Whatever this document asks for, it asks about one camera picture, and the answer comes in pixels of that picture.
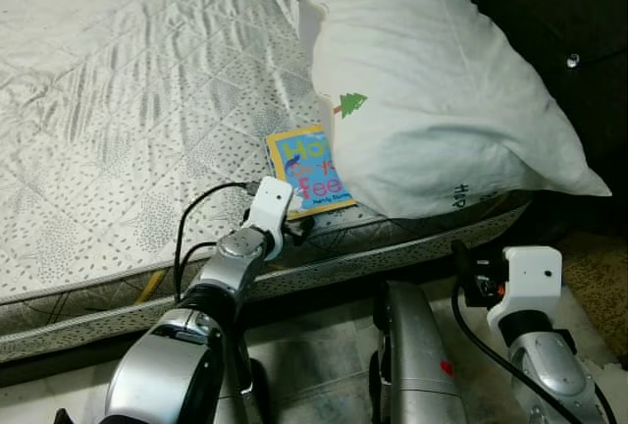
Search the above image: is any white pillow with tree print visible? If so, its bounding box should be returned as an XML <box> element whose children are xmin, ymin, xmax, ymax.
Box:
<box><xmin>297</xmin><ymin>0</ymin><xmax>611</xmax><ymax>221</ymax></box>

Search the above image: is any colourful children's picture book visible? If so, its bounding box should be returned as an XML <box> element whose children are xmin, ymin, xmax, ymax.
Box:
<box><xmin>265</xmin><ymin>125</ymin><xmax>359</xmax><ymax>219</ymax></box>

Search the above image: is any white quilted mattress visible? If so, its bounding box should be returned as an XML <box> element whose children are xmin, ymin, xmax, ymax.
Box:
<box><xmin>0</xmin><ymin>0</ymin><xmax>536</xmax><ymax>364</ymax></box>

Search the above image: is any dark bed frame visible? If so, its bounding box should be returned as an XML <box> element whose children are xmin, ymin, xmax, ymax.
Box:
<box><xmin>0</xmin><ymin>238</ymin><xmax>550</xmax><ymax>386</ymax></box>

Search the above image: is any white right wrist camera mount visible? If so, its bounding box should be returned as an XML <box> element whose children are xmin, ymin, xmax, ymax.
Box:
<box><xmin>486</xmin><ymin>245</ymin><xmax>563</xmax><ymax>332</ymax></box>

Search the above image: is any brown patterned rug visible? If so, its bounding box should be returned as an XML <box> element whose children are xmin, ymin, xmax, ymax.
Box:
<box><xmin>559</xmin><ymin>233</ymin><xmax>628</xmax><ymax>366</ymax></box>

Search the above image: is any dark grey tufted headboard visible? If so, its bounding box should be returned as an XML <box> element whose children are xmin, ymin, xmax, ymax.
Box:
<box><xmin>446</xmin><ymin>0</ymin><xmax>628</xmax><ymax>239</ymax></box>

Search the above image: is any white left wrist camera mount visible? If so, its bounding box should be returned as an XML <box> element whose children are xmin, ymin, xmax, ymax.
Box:
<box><xmin>245</xmin><ymin>177</ymin><xmax>295</xmax><ymax>258</ymax></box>

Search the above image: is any silver right robot leg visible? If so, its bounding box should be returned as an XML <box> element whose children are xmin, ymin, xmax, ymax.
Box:
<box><xmin>371</xmin><ymin>280</ymin><xmax>470</xmax><ymax>424</ymax></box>

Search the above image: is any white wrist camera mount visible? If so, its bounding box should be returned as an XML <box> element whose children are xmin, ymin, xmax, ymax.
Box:
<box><xmin>245</xmin><ymin>177</ymin><xmax>295</xmax><ymax>258</ymax></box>
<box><xmin>486</xmin><ymin>245</ymin><xmax>563</xmax><ymax>332</ymax></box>

